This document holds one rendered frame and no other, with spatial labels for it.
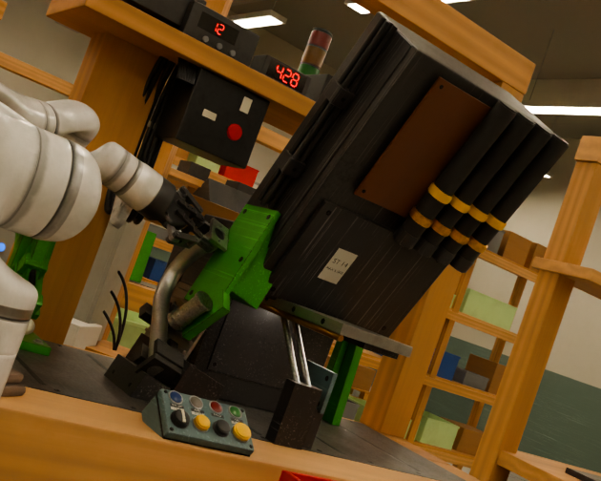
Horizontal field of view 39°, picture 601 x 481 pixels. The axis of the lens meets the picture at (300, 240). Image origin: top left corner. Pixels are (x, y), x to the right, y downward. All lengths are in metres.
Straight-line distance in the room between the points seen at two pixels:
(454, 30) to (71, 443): 1.45
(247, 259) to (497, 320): 6.36
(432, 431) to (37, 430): 6.59
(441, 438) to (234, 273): 6.32
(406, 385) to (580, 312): 9.94
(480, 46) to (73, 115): 1.21
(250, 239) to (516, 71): 1.10
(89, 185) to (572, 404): 11.27
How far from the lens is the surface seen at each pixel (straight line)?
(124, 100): 1.75
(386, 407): 2.23
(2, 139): 0.73
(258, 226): 1.49
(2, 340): 0.74
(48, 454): 1.16
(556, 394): 12.04
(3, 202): 0.72
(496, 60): 2.31
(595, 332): 11.91
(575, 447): 11.75
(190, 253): 1.55
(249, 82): 1.73
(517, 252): 7.84
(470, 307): 7.50
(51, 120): 1.32
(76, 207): 0.74
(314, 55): 1.98
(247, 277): 1.48
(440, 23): 2.18
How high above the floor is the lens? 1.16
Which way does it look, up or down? 3 degrees up
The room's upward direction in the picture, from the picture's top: 20 degrees clockwise
